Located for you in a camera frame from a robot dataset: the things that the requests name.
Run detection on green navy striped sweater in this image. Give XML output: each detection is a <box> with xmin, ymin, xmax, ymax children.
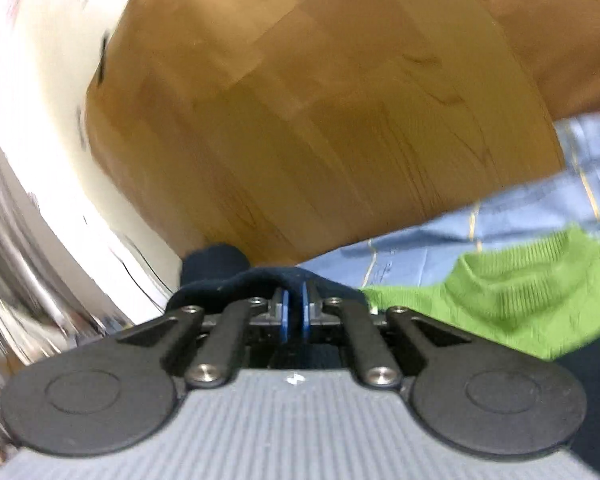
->
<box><xmin>168</xmin><ymin>226</ymin><xmax>600</xmax><ymax>472</ymax></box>

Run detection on wooden headboard panel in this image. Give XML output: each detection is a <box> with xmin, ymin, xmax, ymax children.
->
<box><xmin>85</xmin><ymin>0</ymin><xmax>564</xmax><ymax>264</ymax></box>

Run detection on blue bed sheet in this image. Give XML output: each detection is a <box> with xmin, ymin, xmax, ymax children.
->
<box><xmin>302</xmin><ymin>113</ymin><xmax>600</xmax><ymax>288</ymax></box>

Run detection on brown cushion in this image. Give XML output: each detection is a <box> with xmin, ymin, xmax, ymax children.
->
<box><xmin>483</xmin><ymin>0</ymin><xmax>600</xmax><ymax>119</ymax></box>

